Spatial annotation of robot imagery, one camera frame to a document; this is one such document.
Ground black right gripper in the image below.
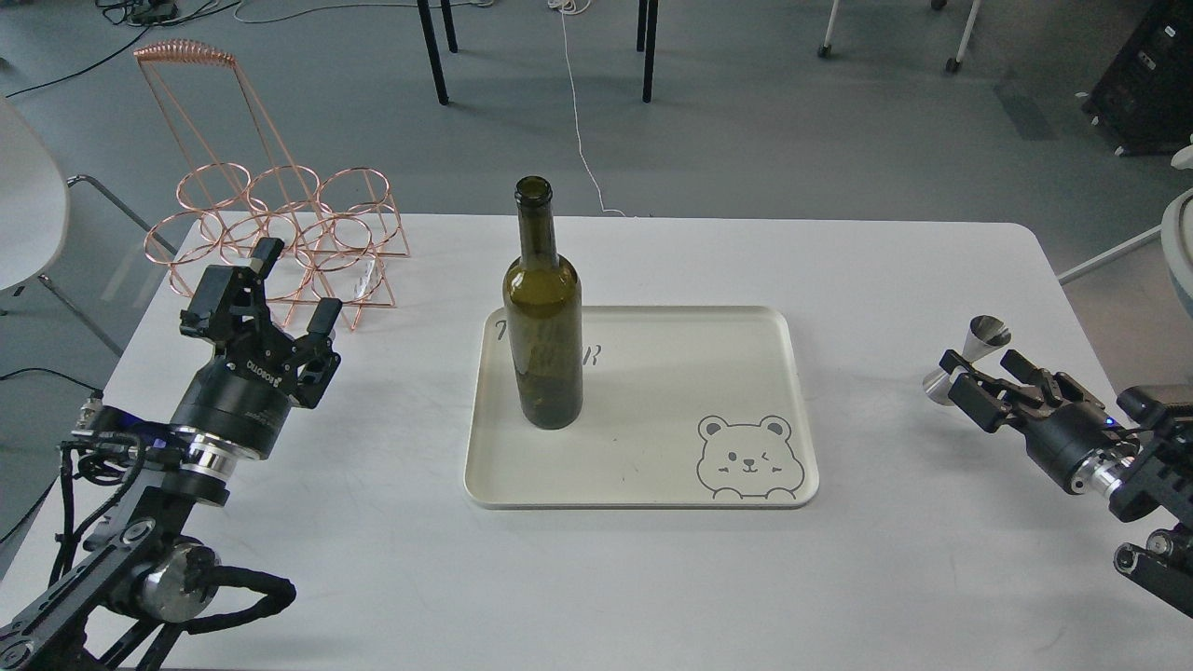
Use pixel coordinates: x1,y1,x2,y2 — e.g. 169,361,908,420
939,349,1139,494

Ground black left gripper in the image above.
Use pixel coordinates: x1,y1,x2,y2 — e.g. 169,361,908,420
171,238,344,458

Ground steel double jigger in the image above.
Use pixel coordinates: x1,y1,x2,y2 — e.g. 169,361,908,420
922,315,1010,406

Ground dark green wine bottle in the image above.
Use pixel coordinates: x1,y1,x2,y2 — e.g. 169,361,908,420
502,176,583,430

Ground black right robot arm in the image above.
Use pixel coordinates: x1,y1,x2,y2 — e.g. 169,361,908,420
940,349,1192,615

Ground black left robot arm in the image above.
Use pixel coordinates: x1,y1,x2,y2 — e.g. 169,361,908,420
4,238,342,670

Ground white chair right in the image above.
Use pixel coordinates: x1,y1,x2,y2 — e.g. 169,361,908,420
1057,135,1193,322

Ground black equipment box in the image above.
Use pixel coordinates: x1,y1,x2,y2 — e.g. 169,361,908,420
1081,1,1192,156

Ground white rolling chair base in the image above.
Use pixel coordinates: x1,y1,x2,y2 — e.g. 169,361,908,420
816,1,987,76

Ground cream bear serving tray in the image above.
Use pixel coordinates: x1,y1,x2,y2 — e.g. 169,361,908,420
463,306,821,509

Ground black table legs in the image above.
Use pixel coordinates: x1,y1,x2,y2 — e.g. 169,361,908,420
416,0,659,105

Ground copper wire bottle rack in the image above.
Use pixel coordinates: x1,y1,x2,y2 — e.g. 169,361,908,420
132,39,412,330

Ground black floor cables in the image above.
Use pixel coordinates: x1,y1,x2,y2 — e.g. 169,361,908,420
0,0,243,99

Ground white floor cable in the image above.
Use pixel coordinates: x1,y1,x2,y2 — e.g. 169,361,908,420
545,0,644,218

